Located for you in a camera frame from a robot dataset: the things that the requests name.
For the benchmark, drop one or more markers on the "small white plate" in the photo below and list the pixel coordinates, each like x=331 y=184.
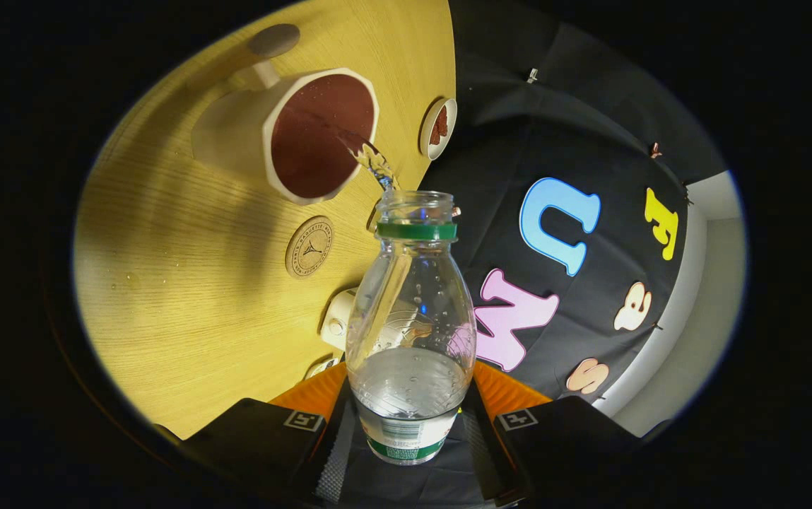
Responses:
x=450 y=116

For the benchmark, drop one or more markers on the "copper clip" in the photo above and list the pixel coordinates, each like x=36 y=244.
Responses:
x=655 y=150

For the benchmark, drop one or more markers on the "wooden table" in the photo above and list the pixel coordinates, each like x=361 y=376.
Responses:
x=186 y=283

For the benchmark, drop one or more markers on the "round wooden coaster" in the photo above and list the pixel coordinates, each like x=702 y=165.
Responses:
x=309 y=247

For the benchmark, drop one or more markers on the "red sausage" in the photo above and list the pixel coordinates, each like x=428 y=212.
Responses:
x=434 y=134
x=442 y=120

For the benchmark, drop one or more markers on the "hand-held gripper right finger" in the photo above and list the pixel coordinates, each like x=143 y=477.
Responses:
x=561 y=438

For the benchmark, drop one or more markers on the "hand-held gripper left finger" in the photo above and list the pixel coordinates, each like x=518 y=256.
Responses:
x=250 y=438

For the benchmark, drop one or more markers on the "silver clip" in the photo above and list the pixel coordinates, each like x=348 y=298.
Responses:
x=532 y=75

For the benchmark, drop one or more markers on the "white toaster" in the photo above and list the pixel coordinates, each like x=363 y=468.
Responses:
x=338 y=318

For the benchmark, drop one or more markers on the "cream cup brown inside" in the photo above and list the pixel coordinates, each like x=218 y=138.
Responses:
x=236 y=134

